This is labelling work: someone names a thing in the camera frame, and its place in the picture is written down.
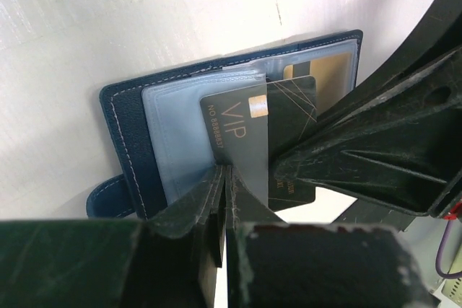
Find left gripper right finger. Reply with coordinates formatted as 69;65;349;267
225;168;433;307

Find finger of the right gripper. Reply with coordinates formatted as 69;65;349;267
272;0;461;218

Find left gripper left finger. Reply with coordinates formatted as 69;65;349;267
1;166;226;307

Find gold striped card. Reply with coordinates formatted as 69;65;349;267
283;52;354;114

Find blue leather card holder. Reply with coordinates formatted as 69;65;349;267
86;30;363;219

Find black VIP card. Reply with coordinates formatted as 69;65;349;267
200;75;317;211

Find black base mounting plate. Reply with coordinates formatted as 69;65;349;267
334;200;415;231

